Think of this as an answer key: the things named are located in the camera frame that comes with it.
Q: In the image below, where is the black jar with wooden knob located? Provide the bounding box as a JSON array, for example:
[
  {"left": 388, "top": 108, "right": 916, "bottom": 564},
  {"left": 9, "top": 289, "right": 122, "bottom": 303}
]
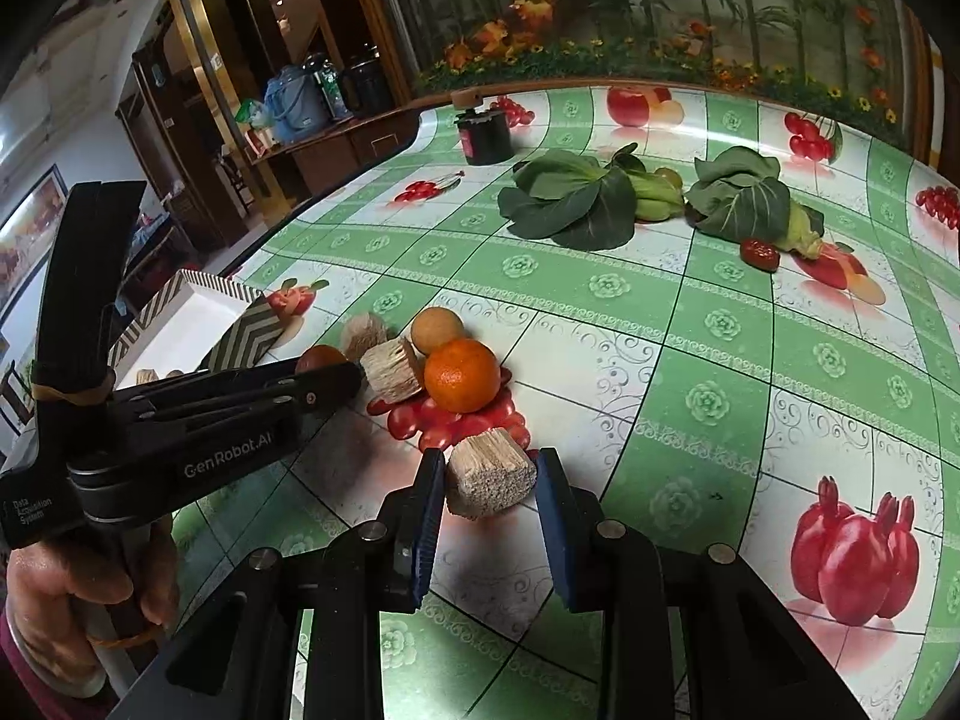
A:
[{"left": 452, "top": 88, "right": 514, "bottom": 166}]

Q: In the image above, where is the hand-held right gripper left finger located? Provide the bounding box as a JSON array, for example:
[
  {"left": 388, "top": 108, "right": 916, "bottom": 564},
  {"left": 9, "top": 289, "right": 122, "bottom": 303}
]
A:
[{"left": 161, "top": 448, "right": 449, "bottom": 720}]

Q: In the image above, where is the beige porous block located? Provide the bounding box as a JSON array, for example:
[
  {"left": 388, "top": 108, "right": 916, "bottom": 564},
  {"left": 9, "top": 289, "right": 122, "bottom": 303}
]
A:
[
  {"left": 445, "top": 427, "right": 538, "bottom": 520},
  {"left": 360, "top": 337, "right": 426, "bottom": 404}
]

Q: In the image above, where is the flower and bamboo wall mural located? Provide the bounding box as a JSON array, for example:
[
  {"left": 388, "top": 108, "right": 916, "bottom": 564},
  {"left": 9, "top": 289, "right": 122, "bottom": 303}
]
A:
[{"left": 360, "top": 0, "right": 922, "bottom": 143}]

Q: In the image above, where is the green fruit-printed tablecloth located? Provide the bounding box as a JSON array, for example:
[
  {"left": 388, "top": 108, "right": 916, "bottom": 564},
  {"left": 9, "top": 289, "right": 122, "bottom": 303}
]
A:
[{"left": 112, "top": 79, "right": 960, "bottom": 720}]

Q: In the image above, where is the green bottle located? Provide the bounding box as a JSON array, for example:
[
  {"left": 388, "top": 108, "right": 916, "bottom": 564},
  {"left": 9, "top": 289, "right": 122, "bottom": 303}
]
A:
[{"left": 313, "top": 52, "right": 350, "bottom": 121}]

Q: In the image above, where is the person's left hand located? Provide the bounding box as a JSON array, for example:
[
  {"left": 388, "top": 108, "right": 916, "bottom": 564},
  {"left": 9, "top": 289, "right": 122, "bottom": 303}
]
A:
[{"left": 4, "top": 514, "right": 181, "bottom": 700}]

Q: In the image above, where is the orange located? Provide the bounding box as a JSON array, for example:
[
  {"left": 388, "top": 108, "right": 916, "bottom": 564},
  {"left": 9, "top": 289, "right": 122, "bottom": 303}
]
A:
[
  {"left": 295, "top": 345, "right": 350, "bottom": 374},
  {"left": 424, "top": 339, "right": 501, "bottom": 414}
]

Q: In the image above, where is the blue kettle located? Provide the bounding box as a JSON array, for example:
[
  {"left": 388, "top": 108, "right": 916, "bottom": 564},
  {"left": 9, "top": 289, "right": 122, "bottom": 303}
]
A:
[{"left": 264, "top": 65, "right": 331, "bottom": 143}]

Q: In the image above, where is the person's left forearm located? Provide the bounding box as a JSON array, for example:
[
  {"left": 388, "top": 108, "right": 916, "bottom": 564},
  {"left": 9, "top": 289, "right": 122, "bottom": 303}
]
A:
[{"left": 0, "top": 607, "right": 113, "bottom": 720}]

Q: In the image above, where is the dark kettle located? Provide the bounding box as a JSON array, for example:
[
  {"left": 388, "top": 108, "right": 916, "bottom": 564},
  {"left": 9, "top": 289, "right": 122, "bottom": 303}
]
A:
[{"left": 341, "top": 52, "right": 395, "bottom": 115}]

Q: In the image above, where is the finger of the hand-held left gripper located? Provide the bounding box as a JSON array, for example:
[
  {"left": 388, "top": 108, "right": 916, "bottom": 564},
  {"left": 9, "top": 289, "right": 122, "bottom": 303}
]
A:
[{"left": 109, "top": 358, "right": 366, "bottom": 436}]

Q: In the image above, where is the wooden sideboard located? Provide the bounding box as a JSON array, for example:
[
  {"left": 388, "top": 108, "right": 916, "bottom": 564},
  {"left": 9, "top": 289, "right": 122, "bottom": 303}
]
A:
[{"left": 251, "top": 109, "right": 421, "bottom": 220}]

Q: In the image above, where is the striped paper tray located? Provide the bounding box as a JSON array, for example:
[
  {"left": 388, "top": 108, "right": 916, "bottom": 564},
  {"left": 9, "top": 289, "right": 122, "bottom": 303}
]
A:
[{"left": 109, "top": 268, "right": 284, "bottom": 391}]

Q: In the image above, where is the tall wooden cabinet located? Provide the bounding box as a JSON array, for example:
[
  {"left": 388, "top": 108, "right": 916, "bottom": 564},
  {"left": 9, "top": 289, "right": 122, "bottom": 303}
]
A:
[{"left": 116, "top": 0, "right": 421, "bottom": 241}]

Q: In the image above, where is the tan round fruit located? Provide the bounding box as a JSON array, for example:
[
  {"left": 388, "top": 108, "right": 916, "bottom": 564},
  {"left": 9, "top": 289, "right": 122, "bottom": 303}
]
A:
[{"left": 410, "top": 307, "right": 466, "bottom": 356}]

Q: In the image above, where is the framed wall picture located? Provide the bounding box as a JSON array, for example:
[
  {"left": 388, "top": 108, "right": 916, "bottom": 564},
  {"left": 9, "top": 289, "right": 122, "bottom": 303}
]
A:
[{"left": 0, "top": 163, "right": 70, "bottom": 316}]

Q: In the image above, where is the bok choy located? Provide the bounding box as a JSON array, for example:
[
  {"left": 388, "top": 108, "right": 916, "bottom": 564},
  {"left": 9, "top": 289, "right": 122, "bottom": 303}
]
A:
[
  {"left": 497, "top": 144, "right": 687, "bottom": 251},
  {"left": 686, "top": 146, "right": 826, "bottom": 256}
]

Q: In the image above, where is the pink porous block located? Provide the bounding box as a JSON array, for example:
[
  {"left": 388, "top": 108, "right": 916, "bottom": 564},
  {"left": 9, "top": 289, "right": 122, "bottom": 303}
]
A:
[{"left": 341, "top": 313, "right": 389, "bottom": 361}]

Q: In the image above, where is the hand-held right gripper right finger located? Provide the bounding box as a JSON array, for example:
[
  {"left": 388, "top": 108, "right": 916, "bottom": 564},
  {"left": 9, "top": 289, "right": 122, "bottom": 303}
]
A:
[{"left": 534, "top": 447, "right": 848, "bottom": 720}]

